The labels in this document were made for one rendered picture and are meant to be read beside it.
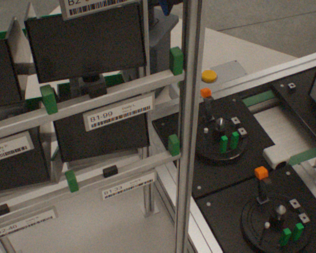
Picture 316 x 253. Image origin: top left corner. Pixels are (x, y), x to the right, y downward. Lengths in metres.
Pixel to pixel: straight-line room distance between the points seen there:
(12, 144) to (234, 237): 0.58
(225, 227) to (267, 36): 2.10
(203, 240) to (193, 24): 0.59
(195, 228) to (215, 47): 0.70
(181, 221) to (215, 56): 0.77
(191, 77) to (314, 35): 2.52
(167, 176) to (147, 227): 0.13
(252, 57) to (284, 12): 1.69
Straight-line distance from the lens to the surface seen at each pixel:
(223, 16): 3.09
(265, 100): 1.26
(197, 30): 0.52
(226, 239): 0.99
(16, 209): 0.65
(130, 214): 1.13
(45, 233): 1.14
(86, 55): 0.55
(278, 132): 1.24
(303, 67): 1.35
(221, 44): 1.54
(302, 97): 1.26
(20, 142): 0.53
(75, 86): 0.87
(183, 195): 0.77
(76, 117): 0.65
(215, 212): 1.01
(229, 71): 1.30
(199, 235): 1.00
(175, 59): 0.53
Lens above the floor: 1.85
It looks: 50 degrees down
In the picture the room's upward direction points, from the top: 1 degrees counter-clockwise
